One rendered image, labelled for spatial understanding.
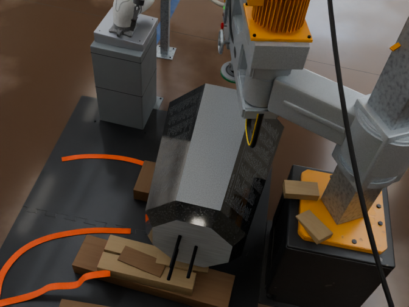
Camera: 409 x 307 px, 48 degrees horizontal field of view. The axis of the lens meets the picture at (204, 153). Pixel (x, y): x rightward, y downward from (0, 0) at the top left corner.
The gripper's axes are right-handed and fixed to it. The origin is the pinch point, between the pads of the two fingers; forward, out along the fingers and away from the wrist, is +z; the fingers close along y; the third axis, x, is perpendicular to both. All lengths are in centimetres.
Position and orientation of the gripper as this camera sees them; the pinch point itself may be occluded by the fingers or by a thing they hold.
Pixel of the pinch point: (132, 27)
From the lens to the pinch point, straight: 340.0
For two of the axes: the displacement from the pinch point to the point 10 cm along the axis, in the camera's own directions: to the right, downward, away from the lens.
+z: -3.0, 8.7, 3.9
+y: -0.7, -4.3, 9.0
